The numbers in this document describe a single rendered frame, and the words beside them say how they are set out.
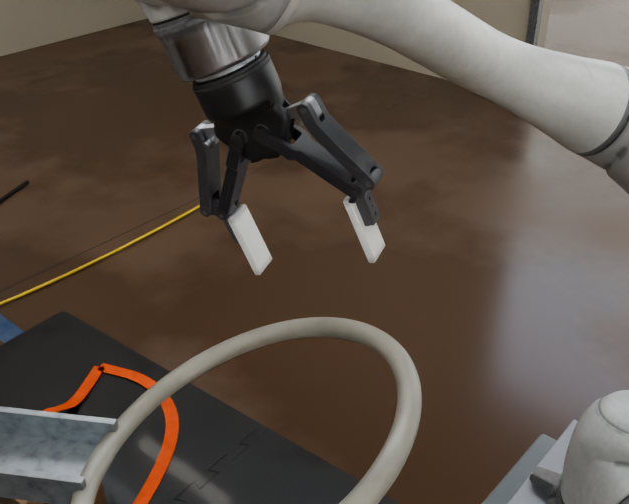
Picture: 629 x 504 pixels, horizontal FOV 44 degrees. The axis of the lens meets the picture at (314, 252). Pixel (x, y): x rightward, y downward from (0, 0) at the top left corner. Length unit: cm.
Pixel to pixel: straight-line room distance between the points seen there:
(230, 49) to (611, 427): 85
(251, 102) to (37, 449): 72
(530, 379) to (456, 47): 251
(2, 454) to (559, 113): 89
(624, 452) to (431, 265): 250
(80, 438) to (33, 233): 296
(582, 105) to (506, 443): 210
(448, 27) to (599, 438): 80
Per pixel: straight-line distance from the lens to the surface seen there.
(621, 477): 128
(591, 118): 84
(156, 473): 269
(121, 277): 366
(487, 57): 72
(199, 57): 67
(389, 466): 89
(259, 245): 81
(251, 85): 68
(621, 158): 87
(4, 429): 128
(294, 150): 70
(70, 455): 121
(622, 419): 128
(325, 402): 290
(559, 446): 159
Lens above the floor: 197
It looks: 32 degrees down
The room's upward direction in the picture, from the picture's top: straight up
